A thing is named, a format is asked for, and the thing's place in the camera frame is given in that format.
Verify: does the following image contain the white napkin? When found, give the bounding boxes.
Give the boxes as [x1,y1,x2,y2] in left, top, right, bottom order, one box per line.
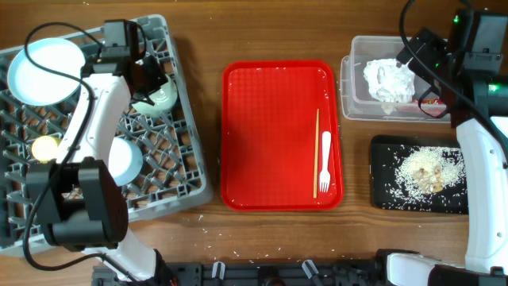
[364,59,415,115]

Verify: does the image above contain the red plastic tray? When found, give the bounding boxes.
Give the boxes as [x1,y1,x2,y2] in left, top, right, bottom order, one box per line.
[221,60,344,211]

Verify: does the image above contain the red snack wrapper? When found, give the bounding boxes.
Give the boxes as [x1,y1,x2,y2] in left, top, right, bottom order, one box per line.
[397,98,447,118]

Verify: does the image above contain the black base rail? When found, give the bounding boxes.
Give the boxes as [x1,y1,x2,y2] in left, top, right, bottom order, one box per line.
[91,260,382,286]

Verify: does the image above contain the wooden chopstick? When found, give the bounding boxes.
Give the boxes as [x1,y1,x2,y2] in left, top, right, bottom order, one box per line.
[313,109,320,199]

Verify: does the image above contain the clear plastic bin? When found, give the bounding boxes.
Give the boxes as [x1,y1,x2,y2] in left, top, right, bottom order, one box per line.
[339,36,450,123]

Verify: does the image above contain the green bowl with food scraps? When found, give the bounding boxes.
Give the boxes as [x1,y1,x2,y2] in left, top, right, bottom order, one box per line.
[132,75,178,118]

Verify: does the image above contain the yellow plastic cup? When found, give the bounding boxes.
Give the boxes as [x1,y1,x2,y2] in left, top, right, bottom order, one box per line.
[31,136,61,163]

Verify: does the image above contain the light blue plate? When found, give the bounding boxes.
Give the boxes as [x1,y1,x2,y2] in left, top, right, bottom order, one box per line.
[7,38,85,106]

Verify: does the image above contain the grey dishwasher rack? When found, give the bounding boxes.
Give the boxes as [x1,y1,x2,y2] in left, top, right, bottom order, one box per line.
[1,14,212,257]

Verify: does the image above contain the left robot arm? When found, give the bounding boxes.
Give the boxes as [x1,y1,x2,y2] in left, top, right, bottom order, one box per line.
[22,19,178,285]

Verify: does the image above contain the white plastic fork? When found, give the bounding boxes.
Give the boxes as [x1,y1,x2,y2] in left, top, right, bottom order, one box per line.
[319,131,332,192]

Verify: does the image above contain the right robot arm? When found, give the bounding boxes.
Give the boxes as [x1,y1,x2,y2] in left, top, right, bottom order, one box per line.
[368,2,507,285]

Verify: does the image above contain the black plastic tray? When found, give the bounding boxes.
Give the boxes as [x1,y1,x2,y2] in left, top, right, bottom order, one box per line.
[370,135,468,215]

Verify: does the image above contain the spilled rice and food scraps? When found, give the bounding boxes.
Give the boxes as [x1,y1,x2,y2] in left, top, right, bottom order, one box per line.
[381,146,468,214]

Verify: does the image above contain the light blue bowl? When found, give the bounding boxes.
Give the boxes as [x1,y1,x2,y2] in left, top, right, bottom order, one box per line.
[108,137,144,187]

